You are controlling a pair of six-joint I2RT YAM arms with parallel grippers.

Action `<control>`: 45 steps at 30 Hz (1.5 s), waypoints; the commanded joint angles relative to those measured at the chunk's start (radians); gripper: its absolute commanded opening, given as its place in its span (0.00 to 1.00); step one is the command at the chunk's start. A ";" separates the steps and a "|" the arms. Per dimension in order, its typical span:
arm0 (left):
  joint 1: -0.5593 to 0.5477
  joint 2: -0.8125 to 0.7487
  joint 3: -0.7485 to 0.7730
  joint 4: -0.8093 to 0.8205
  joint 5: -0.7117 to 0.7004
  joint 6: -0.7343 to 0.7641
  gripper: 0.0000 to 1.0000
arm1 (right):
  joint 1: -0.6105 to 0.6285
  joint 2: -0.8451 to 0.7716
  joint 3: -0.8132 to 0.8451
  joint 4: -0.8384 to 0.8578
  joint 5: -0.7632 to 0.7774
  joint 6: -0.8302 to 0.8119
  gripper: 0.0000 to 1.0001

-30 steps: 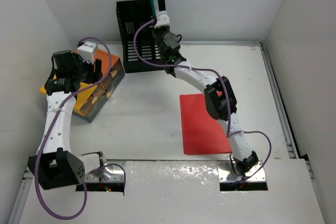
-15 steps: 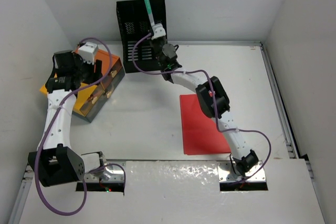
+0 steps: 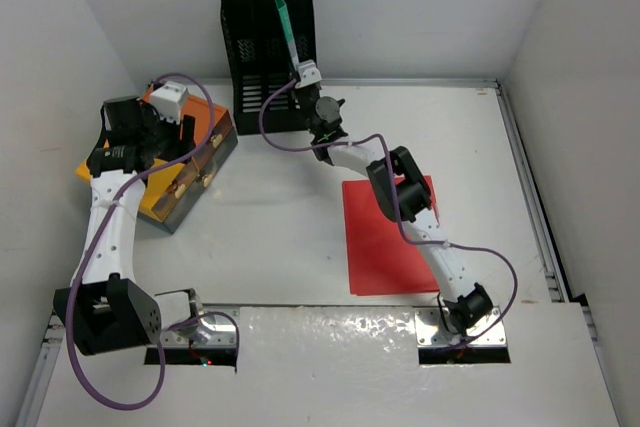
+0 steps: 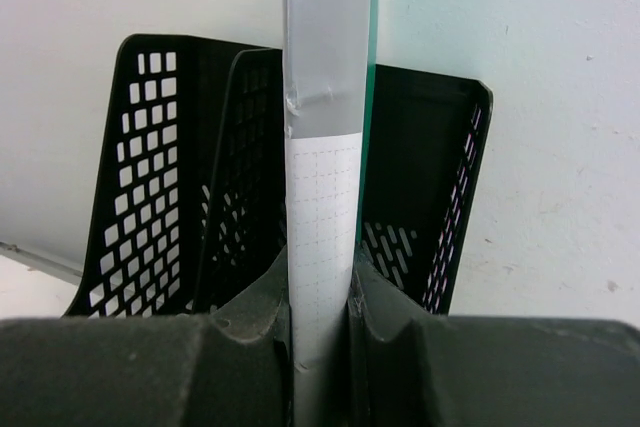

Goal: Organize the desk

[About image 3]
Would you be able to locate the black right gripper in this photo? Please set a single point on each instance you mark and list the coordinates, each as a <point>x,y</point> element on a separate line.
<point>303,88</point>

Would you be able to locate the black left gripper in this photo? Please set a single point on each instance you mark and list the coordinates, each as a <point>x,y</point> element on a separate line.
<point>180,133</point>

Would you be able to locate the clear smoky drawer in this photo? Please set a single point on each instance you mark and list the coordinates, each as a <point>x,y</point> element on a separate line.
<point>198,182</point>

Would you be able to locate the smoky yellow cabinet drawer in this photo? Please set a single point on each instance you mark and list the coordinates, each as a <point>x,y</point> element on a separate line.
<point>170,193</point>

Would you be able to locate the green plastic folder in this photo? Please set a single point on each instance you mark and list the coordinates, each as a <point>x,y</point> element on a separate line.
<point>284,17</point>

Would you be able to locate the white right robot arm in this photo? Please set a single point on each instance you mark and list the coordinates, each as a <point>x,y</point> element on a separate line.
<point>403,196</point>

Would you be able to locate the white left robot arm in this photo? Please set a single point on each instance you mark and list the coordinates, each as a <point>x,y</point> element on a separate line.
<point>110,311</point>

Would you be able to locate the yellow drawer cabinet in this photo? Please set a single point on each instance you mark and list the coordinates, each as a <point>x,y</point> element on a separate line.
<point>163,191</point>

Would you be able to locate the black file organizer rack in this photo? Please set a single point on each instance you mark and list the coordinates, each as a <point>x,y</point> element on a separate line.
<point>259,60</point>

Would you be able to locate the red plastic folder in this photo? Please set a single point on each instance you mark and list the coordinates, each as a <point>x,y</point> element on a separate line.
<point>379,261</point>

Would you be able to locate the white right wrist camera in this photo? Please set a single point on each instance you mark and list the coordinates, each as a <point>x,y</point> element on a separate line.
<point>307,74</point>

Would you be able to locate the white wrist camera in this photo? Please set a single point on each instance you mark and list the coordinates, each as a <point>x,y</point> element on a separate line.
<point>168,100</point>
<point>307,74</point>

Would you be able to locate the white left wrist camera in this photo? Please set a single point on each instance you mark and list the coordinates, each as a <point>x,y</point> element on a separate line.
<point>168,100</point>

